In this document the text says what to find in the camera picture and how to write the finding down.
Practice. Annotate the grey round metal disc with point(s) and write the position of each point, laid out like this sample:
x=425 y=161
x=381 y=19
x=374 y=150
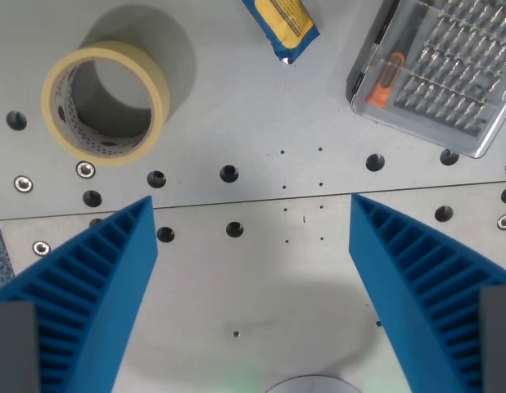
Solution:
x=312 y=385

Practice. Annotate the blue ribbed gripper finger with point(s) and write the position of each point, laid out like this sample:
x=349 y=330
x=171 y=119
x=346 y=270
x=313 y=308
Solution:
x=114 y=266
x=384 y=254

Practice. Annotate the blue yellow snack bag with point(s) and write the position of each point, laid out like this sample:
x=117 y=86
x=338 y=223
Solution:
x=283 y=28

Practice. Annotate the beige masking tape roll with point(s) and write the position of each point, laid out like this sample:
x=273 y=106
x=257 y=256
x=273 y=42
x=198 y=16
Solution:
x=158 y=88

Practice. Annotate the silver socket head bolt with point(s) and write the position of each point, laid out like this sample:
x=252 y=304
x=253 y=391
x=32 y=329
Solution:
x=41 y=247
x=505 y=221
x=23 y=183
x=85 y=169

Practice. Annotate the clear plastic bit set case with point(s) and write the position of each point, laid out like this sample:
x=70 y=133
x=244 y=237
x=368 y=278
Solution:
x=445 y=73

